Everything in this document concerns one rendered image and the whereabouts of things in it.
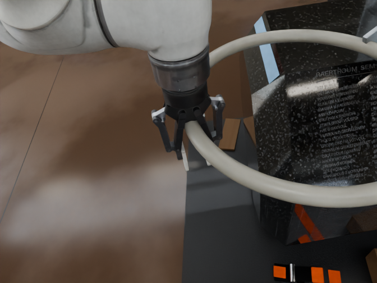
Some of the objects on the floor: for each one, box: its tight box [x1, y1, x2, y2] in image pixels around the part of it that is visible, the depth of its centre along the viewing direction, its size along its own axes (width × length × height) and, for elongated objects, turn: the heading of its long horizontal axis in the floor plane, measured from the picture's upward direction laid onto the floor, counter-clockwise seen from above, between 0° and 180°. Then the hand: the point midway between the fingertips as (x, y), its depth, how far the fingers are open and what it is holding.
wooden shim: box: [218, 118, 241, 151], centre depth 174 cm, size 25×10×2 cm, turn 173°
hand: (195, 154), depth 60 cm, fingers closed on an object, 4 cm apart
